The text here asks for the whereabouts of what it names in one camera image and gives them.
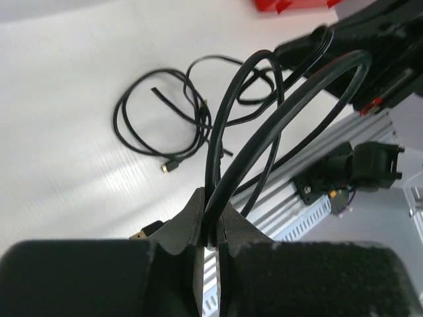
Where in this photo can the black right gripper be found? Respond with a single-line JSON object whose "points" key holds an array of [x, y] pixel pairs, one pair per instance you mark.
{"points": [[391, 31]]}

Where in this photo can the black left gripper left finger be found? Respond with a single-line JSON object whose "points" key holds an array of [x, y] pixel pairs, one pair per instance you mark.
{"points": [[161, 275]]}

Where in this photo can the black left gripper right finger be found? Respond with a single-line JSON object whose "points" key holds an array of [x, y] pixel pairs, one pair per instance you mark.
{"points": [[258, 276]]}

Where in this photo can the red plastic tray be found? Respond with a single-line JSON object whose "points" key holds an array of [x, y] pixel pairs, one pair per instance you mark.
{"points": [[283, 5]]}

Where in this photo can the white slotted cable duct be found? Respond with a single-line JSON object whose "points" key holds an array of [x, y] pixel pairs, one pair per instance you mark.
{"points": [[286, 221]]}

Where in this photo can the aluminium rail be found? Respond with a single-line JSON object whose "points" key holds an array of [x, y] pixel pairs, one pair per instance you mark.
{"points": [[355, 130]]}

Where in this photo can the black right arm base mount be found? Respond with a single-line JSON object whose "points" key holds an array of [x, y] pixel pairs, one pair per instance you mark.
{"points": [[326, 175]]}

